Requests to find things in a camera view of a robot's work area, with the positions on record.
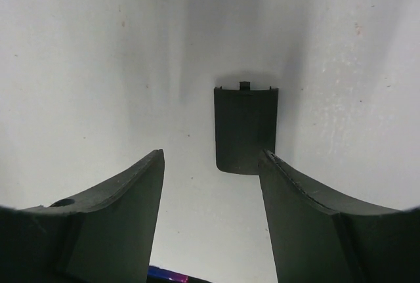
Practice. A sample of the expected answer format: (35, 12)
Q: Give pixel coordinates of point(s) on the black battery compartment cover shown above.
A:
(245, 125)

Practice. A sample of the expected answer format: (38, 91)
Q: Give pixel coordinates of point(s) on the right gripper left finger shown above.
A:
(103, 234)

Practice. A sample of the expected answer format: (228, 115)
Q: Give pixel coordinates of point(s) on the purple blue AAA battery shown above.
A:
(166, 275)

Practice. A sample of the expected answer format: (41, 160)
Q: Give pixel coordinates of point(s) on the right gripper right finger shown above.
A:
(319, 234)

